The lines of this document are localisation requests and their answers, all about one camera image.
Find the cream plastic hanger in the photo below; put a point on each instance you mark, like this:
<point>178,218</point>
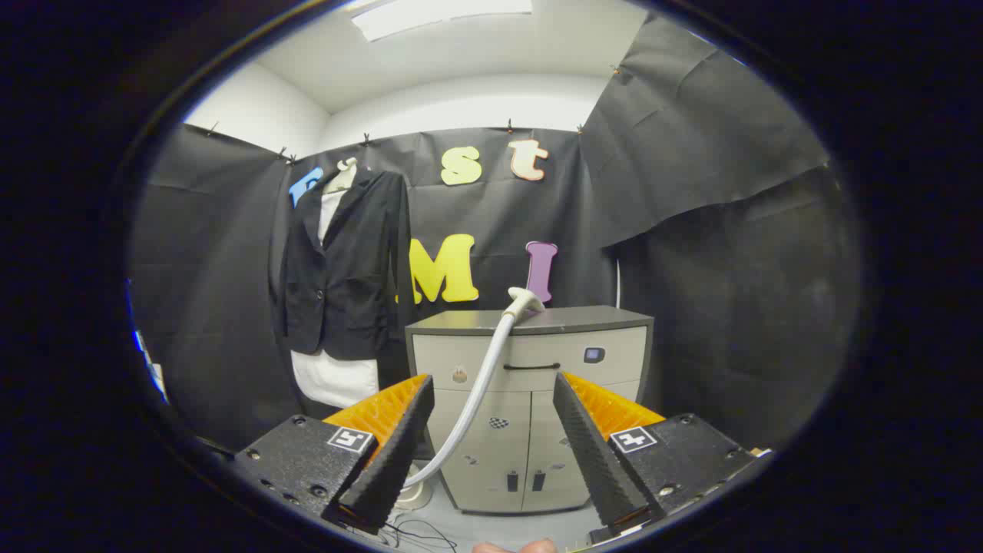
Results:
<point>343,178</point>

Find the white equipment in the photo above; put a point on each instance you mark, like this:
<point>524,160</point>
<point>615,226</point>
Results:
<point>157,380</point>

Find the black backdrop cloth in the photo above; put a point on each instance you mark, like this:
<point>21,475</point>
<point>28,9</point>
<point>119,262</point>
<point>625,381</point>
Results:
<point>691,230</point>

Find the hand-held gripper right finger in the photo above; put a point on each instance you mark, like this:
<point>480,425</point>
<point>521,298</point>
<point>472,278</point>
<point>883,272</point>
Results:
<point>595,461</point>

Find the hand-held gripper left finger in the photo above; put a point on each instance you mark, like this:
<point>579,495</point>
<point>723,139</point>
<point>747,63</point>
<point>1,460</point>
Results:
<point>392,461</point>

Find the row of small black clips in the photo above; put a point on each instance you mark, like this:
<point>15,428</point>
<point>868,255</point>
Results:
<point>509,125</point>

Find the long ceiling light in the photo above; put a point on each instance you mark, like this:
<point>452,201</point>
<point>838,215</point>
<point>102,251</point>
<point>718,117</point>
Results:
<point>438,15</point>

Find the black blazer jacket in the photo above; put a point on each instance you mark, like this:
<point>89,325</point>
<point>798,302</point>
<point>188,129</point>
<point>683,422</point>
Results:
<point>345,261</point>

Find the grey cabinet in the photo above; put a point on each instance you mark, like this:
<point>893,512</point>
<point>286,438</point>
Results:
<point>607,384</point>

